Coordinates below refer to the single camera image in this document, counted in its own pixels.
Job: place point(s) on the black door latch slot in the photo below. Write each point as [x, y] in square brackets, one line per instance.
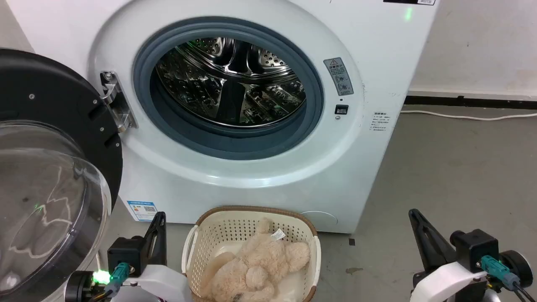
[341, 110]

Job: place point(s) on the blue energy label sticker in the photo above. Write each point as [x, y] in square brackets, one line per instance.
[142, 210]

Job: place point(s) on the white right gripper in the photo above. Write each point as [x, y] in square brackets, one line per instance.
[447, 279]

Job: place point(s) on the cream plastic laundry basket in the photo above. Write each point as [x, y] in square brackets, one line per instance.
[209, 235]

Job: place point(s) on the metal door hinge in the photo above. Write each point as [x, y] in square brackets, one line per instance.
[117, 102]

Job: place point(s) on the grey rubber door gasket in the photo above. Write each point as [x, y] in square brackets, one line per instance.
[176, 134]

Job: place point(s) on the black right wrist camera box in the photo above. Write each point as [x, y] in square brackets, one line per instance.
[476, 249]

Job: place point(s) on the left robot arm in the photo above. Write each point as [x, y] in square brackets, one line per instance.
[77, 287]

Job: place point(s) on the small printed text sticker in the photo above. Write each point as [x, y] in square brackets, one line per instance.
[380, 121]

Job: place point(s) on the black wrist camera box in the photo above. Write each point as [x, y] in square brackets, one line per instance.
[125, 253]
[476, 249]

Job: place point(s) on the beige plush teddy bear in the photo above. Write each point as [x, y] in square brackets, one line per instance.
[256, 264]

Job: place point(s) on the white front-load washing machine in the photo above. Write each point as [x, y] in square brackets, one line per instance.
[361, 50]

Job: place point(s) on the round white filter cover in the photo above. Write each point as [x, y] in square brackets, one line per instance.
[321, 220]

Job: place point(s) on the steel washer drum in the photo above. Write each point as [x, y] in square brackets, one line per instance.
[235, 79]

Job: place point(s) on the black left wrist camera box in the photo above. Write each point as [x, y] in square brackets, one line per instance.
[125, 253]

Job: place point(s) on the black baseboard strip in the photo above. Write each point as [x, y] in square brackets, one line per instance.
[470, 102]

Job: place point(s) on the black round washer door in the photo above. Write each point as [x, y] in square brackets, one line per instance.
[46, 126]

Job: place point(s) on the grey warning sticker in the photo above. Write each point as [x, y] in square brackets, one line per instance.
[339, 76]

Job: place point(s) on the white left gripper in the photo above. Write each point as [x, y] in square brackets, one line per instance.
[161, 283]

